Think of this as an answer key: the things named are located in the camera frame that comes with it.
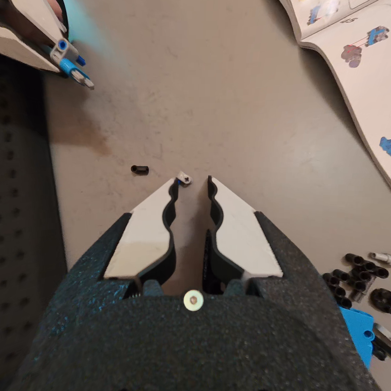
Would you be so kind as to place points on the grey desk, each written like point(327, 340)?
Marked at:
point(213, 107)

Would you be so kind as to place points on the instruction booklet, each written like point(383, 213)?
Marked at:
point(360, 76)

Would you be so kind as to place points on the dark perforated panel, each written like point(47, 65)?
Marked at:
point(27, 213)

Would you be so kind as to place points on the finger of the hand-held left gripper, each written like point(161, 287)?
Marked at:
point(18, 45)
point(39, 15)

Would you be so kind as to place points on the small blue two-hole beam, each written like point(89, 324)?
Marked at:
point(67, 65)

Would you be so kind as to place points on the long grey axle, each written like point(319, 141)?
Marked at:
point(84, 80)

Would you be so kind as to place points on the black tube connector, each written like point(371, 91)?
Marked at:
point(140, 169)

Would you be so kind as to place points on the blue panel piece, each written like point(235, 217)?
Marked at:
point(357, 330)

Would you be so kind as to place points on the grey connector with blue pin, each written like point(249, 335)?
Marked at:
point(70, 52)
point(184, 177)

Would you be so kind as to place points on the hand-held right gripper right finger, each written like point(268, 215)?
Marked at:
point(247, 244)

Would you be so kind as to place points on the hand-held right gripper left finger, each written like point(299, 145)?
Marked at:
point(137, 244)

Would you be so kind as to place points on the pile of building pieces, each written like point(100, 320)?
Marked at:
point(354, 275)

